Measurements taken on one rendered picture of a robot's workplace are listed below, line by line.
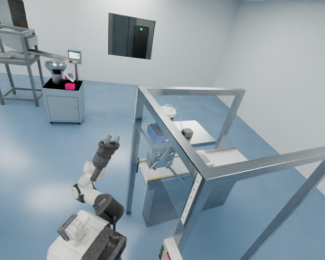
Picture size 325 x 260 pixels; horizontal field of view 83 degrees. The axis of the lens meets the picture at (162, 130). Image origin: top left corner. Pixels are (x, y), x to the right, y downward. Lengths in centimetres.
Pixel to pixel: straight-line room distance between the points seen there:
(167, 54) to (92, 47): 233
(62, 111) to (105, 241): 332
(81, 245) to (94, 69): 585
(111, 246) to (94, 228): 12
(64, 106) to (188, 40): 436
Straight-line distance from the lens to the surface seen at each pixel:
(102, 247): 103
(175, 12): 644
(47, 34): 656
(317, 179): 179
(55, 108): 410
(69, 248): 105
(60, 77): 410
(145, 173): 187
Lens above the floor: 222
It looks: 32 degrees down
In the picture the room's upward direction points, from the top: 11 degrees clockwise
